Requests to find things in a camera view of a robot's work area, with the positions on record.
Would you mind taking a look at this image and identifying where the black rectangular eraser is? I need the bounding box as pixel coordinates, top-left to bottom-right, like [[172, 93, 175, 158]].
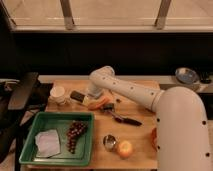
[[70, 91, 89, 106]]

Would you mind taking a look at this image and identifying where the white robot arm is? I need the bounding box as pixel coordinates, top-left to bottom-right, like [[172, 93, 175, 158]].
[[88, 66, 213, 171]]

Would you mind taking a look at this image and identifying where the orange carrot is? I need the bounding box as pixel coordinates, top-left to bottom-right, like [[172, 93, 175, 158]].
[[88, 97, 109, 110]]

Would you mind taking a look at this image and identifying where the white paper cup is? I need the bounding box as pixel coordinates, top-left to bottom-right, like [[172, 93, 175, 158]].
[[50, 86, 66, 105]]

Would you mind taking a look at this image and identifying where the dark red grape bunch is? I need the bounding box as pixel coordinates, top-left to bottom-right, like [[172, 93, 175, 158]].
[[67, 120, 88, 154]]

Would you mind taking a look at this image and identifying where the small metal cup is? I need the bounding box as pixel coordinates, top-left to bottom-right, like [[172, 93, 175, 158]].
[[103, 134, 117, 151]]

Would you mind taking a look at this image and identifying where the yellow red apple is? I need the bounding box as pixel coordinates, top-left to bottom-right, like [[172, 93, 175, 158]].
[[117, 140, 133, 158]]

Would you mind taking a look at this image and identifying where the green plastic tray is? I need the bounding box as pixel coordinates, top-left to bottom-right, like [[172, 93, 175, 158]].
[[19, 112, 94, 166]]

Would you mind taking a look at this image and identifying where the orange red bowl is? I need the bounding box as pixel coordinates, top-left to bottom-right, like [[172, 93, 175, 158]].
[[151, 128, 157, 151]]

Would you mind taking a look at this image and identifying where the metal bowl on ledge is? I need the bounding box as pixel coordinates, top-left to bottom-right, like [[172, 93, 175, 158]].
[[175, 67, 199, 85]]

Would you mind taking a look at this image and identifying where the white folded cloth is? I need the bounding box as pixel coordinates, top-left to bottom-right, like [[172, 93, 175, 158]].
[[35, 129, 60, 158]]

